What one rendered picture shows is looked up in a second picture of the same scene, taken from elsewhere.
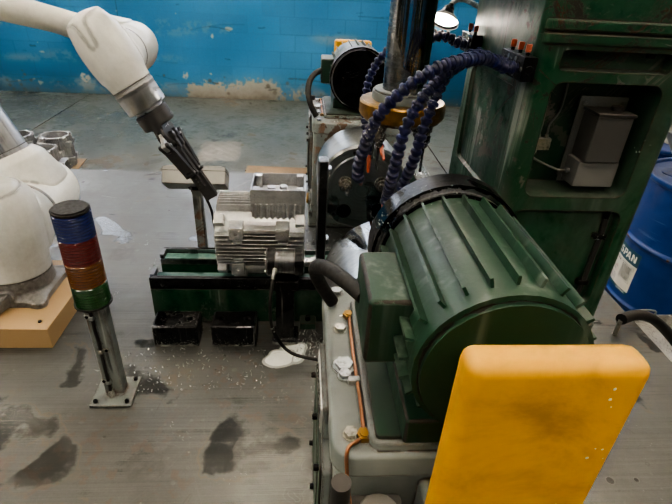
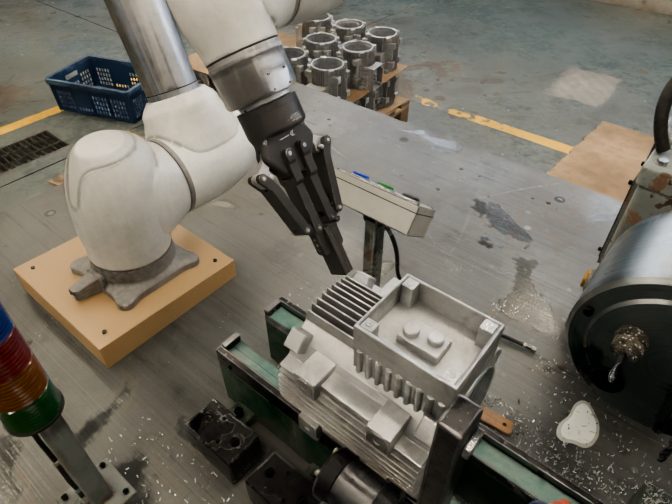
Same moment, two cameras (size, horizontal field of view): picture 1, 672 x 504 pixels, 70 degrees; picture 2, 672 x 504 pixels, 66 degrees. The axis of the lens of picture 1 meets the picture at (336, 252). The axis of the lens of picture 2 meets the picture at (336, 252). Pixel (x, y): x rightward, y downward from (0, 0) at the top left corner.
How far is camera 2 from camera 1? 0.71 m
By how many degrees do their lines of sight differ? 37
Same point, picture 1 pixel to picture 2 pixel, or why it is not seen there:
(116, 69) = (196, 26)
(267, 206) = (378, 368)
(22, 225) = (113, 210)
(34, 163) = (185, 118)
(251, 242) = (332, 409)
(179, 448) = not seen: outside the picture
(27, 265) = (119, 255)
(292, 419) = not seen: outside the picture
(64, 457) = not seen: outside the picture
